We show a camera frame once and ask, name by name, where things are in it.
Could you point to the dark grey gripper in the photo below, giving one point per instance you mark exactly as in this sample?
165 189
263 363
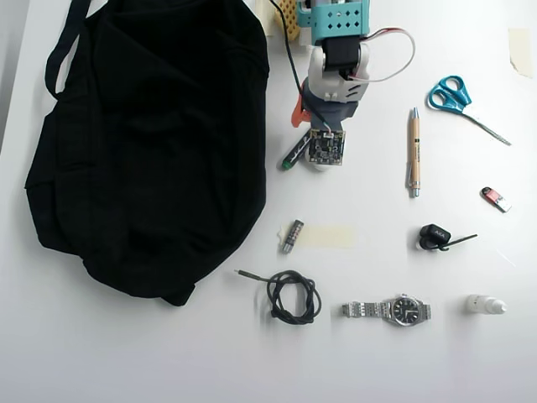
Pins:
300 114

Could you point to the green whiteboard marker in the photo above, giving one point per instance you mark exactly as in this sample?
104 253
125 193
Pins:
293 155

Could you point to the yellow perforated robot base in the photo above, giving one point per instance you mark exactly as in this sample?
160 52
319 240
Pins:
294 23

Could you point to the grey teal white robot arm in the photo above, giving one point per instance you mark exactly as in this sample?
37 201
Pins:
323 71

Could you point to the black fabric bag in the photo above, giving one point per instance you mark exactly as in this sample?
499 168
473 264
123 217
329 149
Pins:
147 147

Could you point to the white earbuds case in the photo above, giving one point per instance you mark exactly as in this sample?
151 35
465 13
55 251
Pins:
321 168

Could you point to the beige masking tape piece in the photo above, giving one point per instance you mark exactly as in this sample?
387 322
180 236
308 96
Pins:
264 17
520 50

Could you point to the wooden ballpoint pen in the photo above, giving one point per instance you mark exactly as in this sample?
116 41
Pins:
414 151

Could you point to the small grey battery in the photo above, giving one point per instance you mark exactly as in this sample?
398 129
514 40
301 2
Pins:
292 236

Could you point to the long beige masking tape strip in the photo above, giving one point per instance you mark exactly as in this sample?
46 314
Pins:
327 236

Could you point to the red USB stick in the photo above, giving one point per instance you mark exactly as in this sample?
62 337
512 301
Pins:
495 199

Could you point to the silver metal wristwatch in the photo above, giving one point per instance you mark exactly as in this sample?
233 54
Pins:
405 310

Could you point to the small white dropper bottle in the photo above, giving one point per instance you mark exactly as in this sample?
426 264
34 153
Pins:
478 304

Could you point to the bare camera circuit board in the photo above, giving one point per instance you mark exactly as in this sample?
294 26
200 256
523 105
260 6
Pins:
326 147

